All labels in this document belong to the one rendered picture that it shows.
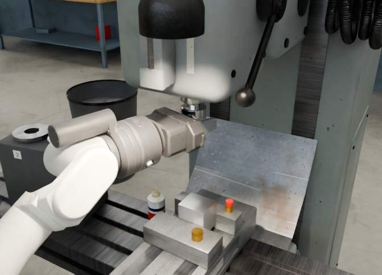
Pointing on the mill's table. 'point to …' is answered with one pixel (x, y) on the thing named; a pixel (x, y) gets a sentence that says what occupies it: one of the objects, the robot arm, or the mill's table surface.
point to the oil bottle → (156, 203)
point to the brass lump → (197, 234)
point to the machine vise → (226, 219)
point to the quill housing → (201, 45)
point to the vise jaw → (182, 239)
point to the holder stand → (29, 163)
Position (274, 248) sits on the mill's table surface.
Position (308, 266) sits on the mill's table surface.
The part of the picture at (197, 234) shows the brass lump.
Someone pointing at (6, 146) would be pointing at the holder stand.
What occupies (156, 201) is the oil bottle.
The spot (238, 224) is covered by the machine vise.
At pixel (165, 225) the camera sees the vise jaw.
